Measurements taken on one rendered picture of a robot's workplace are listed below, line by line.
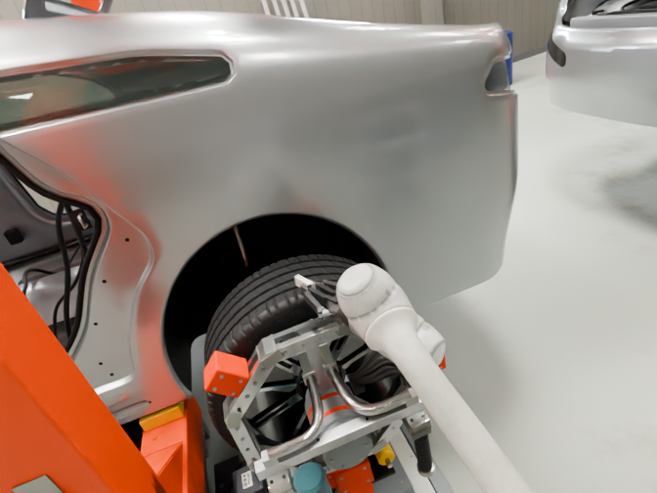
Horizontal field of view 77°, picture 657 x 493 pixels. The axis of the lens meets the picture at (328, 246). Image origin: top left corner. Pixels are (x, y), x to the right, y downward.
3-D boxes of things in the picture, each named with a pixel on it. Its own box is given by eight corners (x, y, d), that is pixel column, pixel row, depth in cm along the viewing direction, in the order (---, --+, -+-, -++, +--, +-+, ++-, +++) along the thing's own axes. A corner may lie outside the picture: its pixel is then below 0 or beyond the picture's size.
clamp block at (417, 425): (415, 404, 105) (412, 389, 103) (432, 432, 98) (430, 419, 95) (396, 412, 105) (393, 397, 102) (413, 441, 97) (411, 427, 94)
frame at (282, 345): (418, 415, 139) (397, 286, 112) (428, 430, 133) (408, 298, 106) (263, 482, 130) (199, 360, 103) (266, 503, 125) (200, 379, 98)
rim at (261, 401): (380, 364, 159) (360, 253, 135) (408, 410, 140) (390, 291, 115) (253, 414, 151) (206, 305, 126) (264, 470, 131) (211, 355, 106)
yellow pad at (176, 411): (184, 387, 159) (179, 379, 156) (184, 417, 147) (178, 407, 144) (148, 402, 157) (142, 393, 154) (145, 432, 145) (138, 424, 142)
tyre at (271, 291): (401, 371, 165) (378, 225, 132) (430, 417, 145) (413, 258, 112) (239, 435, 154) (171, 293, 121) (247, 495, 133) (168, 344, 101)
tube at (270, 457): (317, 377, 110) (307, 348, 104) (340, 436, 93) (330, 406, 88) (253, 403, 107) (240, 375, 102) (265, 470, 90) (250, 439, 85)
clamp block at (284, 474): (287, 459, 100) (282, 445, 97) (296, 494, 92) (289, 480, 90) (267, 468, 99) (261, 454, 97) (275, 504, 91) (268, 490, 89)
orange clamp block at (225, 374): (246, 357, 109) (214, 349, 105) (250, 379, 102) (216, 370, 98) (235, 378, 111) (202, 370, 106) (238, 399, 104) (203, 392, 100)
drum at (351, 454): (351, 397, 126) (342, 365, 119) (379, 458, 108) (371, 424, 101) (308, 416, 124) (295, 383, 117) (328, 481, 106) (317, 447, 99)
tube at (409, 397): (385, 349, 113) (379, 320, 108) (419, 402, 96) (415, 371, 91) (325, 374, 110) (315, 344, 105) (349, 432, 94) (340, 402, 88)
